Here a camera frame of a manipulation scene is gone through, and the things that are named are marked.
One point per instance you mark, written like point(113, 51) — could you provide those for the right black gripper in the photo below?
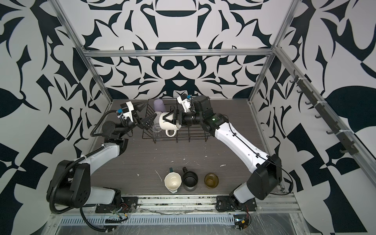
point(176, 113)

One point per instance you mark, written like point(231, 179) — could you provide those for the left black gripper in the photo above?
point(139, 124)

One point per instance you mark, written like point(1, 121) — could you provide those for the red and white mug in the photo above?
point(169, 128)

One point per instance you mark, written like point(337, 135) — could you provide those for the black wire dish rack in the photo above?
point(191, 133)

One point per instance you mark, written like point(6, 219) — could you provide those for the lavender plastic cup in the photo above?
point(159, 105)

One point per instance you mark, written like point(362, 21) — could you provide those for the cream mug green handle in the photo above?
point(172, 181)

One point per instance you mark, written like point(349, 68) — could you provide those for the black mug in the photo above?
point(189, 180)

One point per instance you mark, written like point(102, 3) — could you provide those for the clear glass cup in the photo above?
point(157, 131)

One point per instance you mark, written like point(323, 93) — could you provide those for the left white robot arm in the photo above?
point(70, 187)

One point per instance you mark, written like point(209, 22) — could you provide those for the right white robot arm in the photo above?
point(266, 171)

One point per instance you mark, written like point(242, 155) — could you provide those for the olive green glass cup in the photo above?
point(211, 180)

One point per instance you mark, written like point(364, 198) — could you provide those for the small green circuit board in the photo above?
point(242, 221)

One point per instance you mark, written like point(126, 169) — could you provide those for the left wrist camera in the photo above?
point(126, 111)

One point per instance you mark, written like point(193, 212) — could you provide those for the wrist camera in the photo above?
point(184, 100)
point(126, 111)

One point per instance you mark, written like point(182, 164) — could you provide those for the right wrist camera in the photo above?
point(184, 100)

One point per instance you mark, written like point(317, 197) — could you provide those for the aluminium frame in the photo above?
point(364, 158)

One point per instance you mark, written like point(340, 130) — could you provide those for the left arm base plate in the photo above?
point(121, 205)

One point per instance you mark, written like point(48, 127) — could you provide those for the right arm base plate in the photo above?
point(229, 203)

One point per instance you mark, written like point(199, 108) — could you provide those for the white slotted cable duct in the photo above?
point(182, 219)

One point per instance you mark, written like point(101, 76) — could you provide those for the wall hook rail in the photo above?
point(326, 113)

